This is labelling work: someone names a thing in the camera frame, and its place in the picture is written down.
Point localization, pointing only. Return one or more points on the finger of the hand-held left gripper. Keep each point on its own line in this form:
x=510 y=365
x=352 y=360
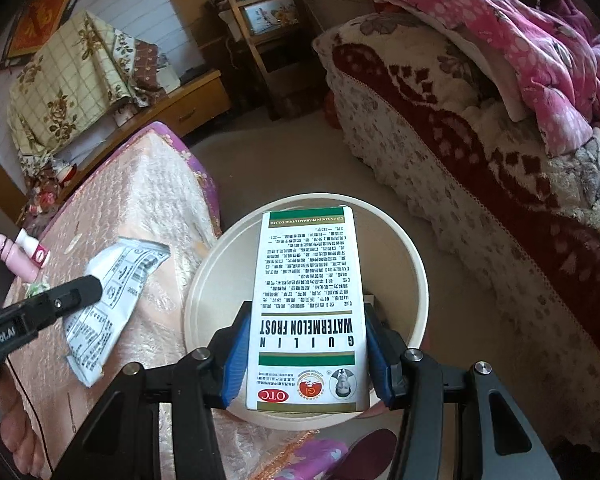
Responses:
x=75 y=295

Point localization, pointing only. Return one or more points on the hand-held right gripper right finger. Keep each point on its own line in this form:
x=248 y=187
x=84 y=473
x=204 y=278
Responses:
x=380 y=357

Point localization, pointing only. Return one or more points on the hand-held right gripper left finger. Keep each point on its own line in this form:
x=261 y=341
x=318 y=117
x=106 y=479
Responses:
x=235 y=355

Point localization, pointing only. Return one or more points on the white snack packet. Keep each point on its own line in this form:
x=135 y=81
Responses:
x=110 y=300

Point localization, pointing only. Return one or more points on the white round bin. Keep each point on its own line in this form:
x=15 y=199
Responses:
x=215 y=290

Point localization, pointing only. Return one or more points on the white green medicine box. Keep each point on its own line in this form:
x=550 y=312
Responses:
x=310 y=310

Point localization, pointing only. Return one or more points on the person's left hand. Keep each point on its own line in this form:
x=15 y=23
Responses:
x=22 y=440

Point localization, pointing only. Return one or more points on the crumpled white green wrapper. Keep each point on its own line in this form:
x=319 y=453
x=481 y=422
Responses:
x=36 y=288

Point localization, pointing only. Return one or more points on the white pill bottle pink label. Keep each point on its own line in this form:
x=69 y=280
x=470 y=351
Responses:
x=35 y=250

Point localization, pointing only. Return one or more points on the pink thermos bottle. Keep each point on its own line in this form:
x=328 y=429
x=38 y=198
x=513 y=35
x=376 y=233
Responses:
x=20 y=262

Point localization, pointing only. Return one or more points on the purple floral cloth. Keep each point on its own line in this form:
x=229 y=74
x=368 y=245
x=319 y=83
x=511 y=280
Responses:
x=325 y=457

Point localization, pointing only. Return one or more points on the pink quilted tablecloth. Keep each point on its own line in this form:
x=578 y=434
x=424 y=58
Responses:
x=145 y=195

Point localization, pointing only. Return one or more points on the beige floral cloth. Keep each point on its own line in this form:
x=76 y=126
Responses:
x=75 y=75

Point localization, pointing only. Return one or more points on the wooden cabinet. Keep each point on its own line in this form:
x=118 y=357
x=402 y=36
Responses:
x=190 y=105

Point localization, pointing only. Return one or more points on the wooden chair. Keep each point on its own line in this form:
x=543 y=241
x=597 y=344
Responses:
x=260 y=60

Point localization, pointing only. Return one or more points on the printed box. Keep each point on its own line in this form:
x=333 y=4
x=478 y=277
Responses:
x=270 y=15

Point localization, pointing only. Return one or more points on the pink dotted quilt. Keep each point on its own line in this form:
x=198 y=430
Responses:
x=530 y=45

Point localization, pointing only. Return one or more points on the red framed wall picture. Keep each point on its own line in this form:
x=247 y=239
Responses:
x=40 y=20

